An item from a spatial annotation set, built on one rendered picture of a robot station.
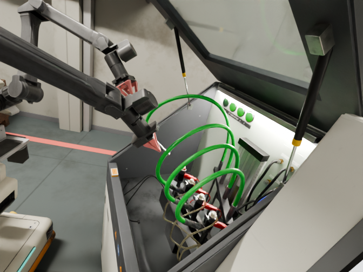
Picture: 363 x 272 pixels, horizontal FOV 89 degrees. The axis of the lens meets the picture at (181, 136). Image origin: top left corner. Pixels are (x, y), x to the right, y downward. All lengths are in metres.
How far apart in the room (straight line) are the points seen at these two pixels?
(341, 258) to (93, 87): 0.64
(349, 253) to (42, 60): 0.71
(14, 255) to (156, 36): 2.56
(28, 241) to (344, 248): 1.58
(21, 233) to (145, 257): 1.02
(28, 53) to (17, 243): 1.34
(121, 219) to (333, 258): 0.64
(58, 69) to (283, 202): 0.60
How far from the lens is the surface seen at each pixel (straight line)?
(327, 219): 0.50
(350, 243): 0.49
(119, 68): 0.83
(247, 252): 0.60
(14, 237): 1.71
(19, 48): 0.52
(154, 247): 0.91
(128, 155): 1.06
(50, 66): 0.52
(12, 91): 1.10
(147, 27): 2.87
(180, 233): 0.80
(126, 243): 0.77
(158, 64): 2.87
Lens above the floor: 1.60
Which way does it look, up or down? 26 degrees down
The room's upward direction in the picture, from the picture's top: 15 degrees clockwise
